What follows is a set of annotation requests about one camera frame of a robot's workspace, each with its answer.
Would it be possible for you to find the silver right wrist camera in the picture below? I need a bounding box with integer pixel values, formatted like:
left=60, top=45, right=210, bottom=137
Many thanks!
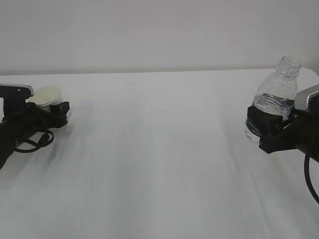
left=295, top=85, right=319, bottom=112

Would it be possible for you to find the white paper cup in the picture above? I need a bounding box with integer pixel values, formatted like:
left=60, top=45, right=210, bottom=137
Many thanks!
left=29, top=86, right=63, bottom=112

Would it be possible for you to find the clear water bottle green label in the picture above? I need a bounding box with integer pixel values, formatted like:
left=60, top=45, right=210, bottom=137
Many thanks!
left=245, top=56, right=302, bottom=145

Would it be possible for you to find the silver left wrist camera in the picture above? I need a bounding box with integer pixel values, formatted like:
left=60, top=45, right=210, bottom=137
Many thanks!
left=0, top=83, right=34, bottom=100

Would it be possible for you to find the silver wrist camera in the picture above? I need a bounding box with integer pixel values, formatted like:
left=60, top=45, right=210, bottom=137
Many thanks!
left=0, top=83, right=34, bottom=100
left=295, top=85, right=319, bottom=112

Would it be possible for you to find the black right camera cable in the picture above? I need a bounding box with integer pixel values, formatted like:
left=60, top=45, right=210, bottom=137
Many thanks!
left=304, top=153, right=319, bottom=204

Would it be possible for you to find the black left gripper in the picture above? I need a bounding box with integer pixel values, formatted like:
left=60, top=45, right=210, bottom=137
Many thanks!
left=0, top=99, right=70, bottom=167

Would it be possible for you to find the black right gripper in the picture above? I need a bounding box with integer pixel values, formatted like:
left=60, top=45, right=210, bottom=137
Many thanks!
left=246, top=106, right=319, bottom=162

